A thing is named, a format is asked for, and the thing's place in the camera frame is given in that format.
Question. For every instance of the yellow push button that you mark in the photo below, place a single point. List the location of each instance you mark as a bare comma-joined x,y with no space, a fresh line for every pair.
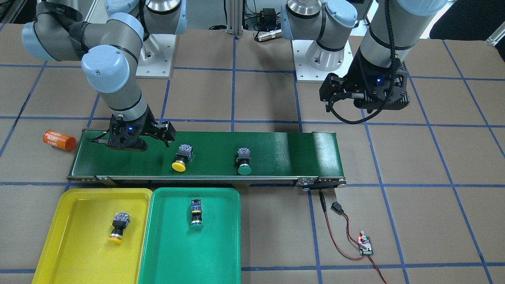
182,157
120,222

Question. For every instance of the yellow plastic tray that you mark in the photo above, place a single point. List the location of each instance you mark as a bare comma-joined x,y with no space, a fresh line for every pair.
77,250

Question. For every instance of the green push button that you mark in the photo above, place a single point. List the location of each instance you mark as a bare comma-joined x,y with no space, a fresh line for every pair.
196,214
243,161

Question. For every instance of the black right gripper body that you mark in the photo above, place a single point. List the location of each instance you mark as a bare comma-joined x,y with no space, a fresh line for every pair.
150,127

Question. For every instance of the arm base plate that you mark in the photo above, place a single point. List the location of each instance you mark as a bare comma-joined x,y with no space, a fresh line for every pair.
157,56
313,67

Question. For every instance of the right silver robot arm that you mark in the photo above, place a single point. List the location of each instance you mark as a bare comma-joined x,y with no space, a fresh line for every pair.
109,54

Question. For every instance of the orange cylinder marked 4680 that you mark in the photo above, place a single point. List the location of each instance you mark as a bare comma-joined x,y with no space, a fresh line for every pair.
59,140

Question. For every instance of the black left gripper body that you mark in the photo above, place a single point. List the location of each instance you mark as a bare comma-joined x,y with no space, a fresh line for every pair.
356,75

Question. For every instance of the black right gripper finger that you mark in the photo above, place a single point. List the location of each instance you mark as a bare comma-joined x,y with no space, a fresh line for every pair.
164,132

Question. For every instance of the green plastic tray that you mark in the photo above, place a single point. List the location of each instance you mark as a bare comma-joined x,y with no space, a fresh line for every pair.
176,254

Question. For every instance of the aluminium frame post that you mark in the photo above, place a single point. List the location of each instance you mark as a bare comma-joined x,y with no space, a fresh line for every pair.
234,17

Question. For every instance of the green conveyor belt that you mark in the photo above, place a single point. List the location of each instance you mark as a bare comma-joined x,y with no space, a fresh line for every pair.
308,160

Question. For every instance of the small motor controller board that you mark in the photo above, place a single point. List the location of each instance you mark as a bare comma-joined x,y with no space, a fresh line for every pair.
365,245

